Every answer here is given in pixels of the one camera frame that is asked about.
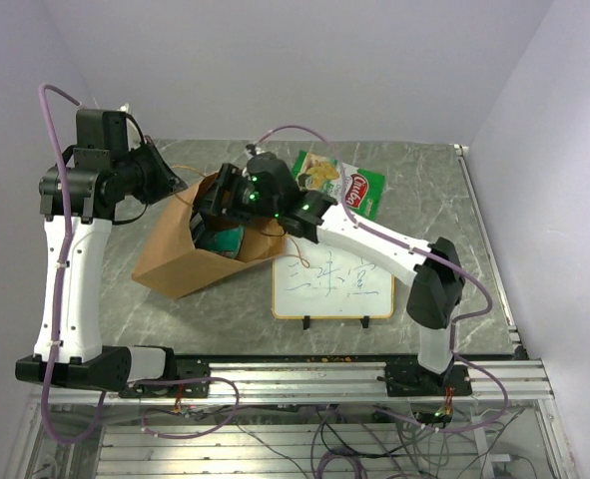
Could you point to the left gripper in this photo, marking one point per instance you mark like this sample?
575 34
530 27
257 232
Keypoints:
167 184

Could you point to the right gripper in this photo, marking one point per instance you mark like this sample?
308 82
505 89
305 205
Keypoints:
231 178

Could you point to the brown paper bag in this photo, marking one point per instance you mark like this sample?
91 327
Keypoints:
172 265

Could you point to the green Chuba chips bag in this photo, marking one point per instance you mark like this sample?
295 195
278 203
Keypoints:
361 189

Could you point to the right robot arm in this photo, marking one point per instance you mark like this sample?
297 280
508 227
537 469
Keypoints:
266 189

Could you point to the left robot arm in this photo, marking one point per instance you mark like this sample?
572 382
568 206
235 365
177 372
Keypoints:
111 160

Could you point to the teal snack packet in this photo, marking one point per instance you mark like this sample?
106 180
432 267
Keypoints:
226 243

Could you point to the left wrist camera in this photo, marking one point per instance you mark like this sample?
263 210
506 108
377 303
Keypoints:
135 135

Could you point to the small whiteboard with frame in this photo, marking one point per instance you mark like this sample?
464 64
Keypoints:
316 281

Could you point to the aluminium rail frame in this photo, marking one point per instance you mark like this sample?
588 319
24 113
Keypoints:
320 417

